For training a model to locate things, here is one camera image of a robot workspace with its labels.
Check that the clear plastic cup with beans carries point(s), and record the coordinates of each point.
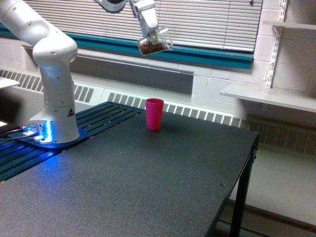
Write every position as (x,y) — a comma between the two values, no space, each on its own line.
(164,42)

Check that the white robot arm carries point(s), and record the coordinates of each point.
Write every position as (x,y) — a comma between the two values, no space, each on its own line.
(58,114)

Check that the wall radiator vent cover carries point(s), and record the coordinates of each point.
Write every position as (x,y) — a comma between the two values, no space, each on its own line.
(279,135)

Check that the lower white wall shelf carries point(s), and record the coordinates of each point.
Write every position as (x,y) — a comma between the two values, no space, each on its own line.
(271,96)

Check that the black table leg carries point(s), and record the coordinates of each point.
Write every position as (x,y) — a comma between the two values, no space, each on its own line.
(242,190)

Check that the teal window sill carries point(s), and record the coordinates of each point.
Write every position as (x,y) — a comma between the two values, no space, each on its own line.
(197,55)

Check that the slotted aluminium rail bed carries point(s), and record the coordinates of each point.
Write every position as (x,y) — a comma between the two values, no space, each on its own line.
(17,156)

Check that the upper white wall shelf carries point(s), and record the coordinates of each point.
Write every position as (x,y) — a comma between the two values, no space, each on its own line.
(291,25)

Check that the white board at left edge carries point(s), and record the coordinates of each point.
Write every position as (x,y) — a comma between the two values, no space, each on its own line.
(5,83)

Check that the white window blinds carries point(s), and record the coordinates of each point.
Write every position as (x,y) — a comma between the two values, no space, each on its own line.
(216,24)

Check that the white shelf bracket rail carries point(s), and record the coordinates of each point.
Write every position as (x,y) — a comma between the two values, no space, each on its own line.
(277,29)

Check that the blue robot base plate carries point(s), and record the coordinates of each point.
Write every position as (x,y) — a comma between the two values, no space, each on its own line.
(54,146)

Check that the pink plastic cup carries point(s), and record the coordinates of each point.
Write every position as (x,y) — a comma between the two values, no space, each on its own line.
(154,109)

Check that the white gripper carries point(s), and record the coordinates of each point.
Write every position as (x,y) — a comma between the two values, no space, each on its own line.
(144,11)

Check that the white wall shelf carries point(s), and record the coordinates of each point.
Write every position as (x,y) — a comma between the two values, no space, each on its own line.
(291,25)
(271,96)

